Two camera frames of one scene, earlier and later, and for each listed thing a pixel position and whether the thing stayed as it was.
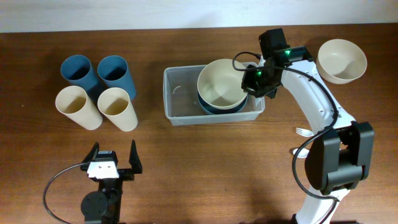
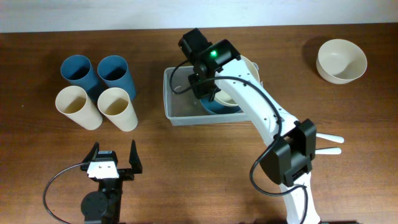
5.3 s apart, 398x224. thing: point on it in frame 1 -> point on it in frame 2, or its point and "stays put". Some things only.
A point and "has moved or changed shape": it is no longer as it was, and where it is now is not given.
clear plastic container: (181, 106) stays put
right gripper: (248, 86) -> (198, 91)
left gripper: (129, 173) stays put
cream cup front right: (114, 102) stays put
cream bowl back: (341, 61) stays put
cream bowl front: (219, 85) has moved or changed shape
